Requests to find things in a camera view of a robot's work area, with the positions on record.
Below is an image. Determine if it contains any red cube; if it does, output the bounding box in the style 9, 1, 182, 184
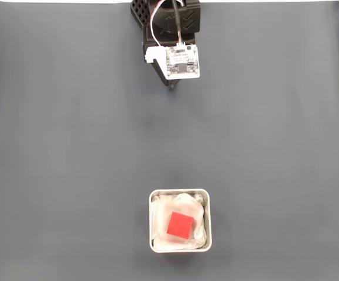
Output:
166, 211, 194, 238

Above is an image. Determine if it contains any white square metal box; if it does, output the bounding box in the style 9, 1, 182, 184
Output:
149, 189, 213, 253

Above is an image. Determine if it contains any dark blue table mat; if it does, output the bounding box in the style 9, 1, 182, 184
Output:
0, 2, 339, 281

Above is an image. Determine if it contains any white crumpled cloth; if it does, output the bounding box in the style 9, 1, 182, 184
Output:
151, 192, 208, 251

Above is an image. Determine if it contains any red white servo wire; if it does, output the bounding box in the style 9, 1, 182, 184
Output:
149, 0, 166, 47

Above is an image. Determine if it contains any white camera circuit board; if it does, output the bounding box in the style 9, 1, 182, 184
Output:
145, 42, 201, 80

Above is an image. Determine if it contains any black camera cable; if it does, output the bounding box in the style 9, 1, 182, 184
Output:
170, 0, 183, 44

